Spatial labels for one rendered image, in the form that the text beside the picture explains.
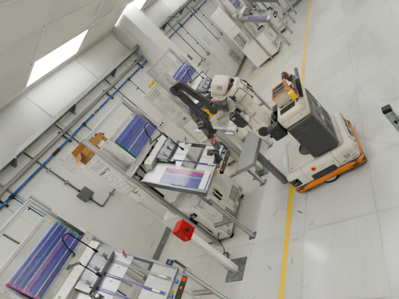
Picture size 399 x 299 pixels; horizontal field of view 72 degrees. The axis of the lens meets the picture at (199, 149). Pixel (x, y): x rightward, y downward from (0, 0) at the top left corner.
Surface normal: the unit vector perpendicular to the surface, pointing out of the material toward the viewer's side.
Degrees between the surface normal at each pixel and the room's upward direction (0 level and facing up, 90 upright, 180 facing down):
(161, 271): 47
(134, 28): 90
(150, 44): 90
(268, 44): 90
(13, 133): 90
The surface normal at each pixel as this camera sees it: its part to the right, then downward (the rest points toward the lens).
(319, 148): -0.20, 0.58
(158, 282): -0.04, -0.73
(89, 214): 0.62, -0.41
